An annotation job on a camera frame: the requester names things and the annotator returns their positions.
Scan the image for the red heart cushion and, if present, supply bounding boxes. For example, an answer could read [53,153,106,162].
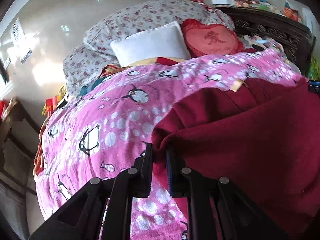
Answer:
[181,18,244,57]

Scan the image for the white pillow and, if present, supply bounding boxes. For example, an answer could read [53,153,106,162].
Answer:
[110,21,191,67]

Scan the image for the dark red sweater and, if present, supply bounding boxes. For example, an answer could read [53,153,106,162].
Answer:
[152,79,319,239]

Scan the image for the dark carved wooden headboard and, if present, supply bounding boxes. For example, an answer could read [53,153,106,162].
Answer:
[216,5,316,75]

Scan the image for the floral quilt bundle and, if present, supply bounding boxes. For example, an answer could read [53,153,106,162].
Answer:
[63,0,234,96]

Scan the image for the colourful clothes pile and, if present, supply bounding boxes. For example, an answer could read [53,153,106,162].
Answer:
[244,35,284,53]

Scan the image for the wall calendar poster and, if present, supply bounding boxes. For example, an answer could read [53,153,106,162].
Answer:
[10,18,32,64]

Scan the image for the dark wooden side table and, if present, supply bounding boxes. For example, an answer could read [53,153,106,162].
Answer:
[0,100,42,196]

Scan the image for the pink penguin blanket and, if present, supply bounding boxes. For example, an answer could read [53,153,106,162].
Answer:
[35,48,304,240]

